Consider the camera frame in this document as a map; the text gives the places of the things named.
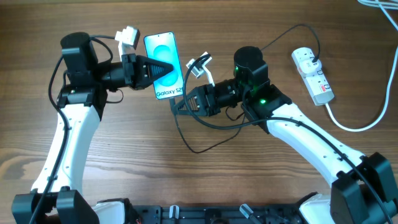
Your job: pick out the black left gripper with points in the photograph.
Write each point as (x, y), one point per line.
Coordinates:
(137, 75)

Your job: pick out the white power strip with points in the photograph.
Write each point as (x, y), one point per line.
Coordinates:
(316, 82)

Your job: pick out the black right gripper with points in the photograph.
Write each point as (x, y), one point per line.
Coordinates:
(205, 109)

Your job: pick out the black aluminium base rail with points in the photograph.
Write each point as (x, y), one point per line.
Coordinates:
(275, 213)

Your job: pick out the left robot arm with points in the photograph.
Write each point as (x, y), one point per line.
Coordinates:
(56, 195)

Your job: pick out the teal Galaxy smartphone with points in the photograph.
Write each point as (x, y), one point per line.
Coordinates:
(162, 48)

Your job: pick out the white USB charger plug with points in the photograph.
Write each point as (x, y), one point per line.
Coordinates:
(309, 66)

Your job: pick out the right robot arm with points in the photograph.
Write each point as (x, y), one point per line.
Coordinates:
(363, 188)

